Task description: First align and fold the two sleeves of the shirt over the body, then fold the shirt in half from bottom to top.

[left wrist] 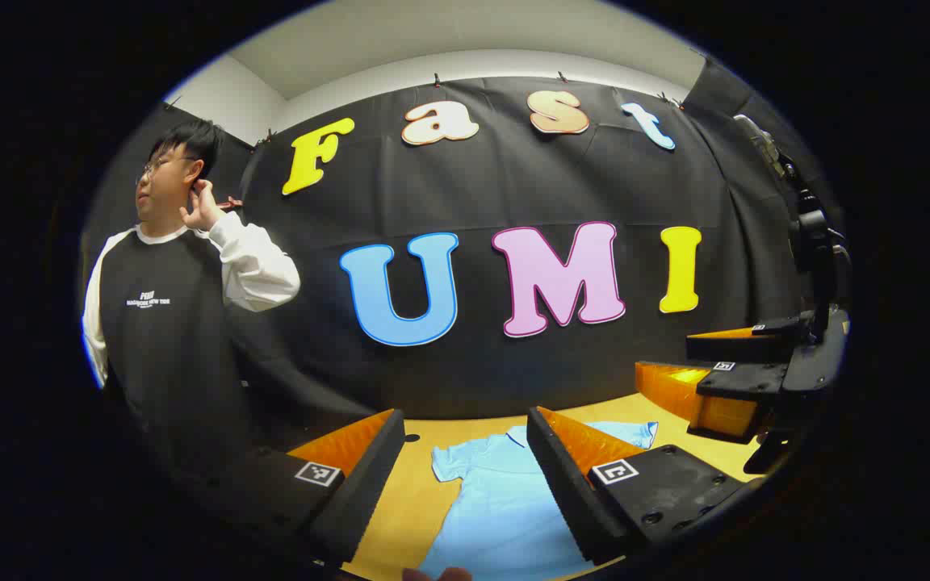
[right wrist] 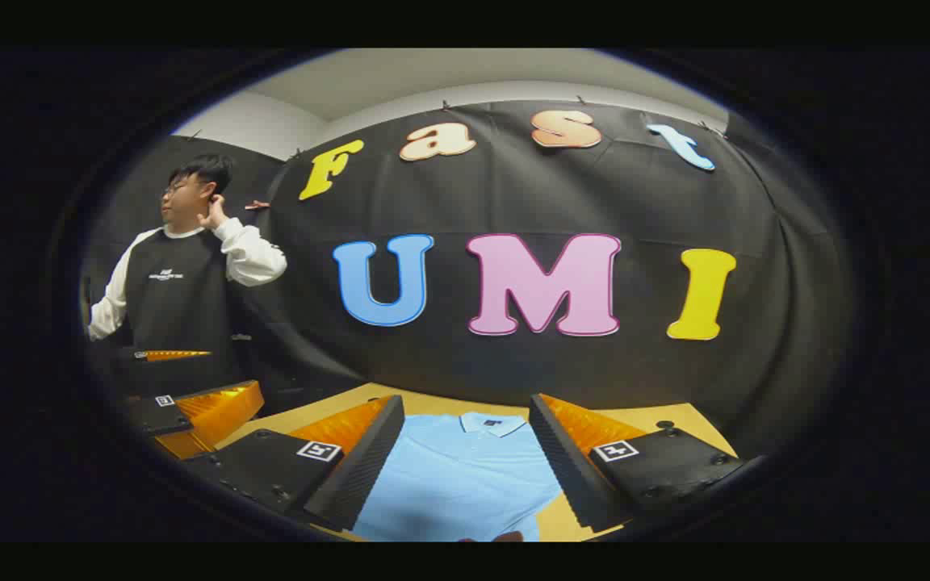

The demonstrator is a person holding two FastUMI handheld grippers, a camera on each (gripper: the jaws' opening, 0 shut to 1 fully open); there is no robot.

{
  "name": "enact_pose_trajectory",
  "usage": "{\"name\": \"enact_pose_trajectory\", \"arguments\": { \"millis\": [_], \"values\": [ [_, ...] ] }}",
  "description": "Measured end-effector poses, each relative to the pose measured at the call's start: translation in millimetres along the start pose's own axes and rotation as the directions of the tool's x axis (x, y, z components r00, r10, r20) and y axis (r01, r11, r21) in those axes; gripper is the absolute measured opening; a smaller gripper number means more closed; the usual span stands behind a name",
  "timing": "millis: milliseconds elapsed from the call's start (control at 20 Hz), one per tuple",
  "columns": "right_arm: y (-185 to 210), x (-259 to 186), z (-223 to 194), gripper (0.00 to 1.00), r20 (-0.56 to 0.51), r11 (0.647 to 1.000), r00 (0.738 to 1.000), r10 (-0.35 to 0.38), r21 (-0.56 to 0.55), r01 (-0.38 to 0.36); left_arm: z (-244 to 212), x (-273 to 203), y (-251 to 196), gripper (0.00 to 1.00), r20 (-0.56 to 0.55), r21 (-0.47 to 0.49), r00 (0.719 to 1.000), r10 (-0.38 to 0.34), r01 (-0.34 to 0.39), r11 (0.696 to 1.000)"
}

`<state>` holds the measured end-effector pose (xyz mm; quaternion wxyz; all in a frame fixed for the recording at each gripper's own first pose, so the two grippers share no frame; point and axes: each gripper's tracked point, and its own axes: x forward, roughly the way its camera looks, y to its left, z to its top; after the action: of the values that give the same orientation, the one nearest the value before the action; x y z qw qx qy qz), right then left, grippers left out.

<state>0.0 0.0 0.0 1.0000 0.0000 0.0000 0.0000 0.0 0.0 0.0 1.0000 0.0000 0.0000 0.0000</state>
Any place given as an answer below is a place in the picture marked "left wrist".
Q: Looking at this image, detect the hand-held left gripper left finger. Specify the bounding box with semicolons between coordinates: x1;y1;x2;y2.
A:
191;408;406;570

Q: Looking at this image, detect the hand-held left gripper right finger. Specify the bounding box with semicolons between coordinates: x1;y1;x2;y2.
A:
526;406;756;566

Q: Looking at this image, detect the light blue T-shirt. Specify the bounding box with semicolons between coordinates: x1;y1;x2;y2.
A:
419;420;660;581

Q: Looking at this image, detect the black backdrop cloth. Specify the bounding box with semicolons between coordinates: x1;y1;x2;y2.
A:
82;58;847;485

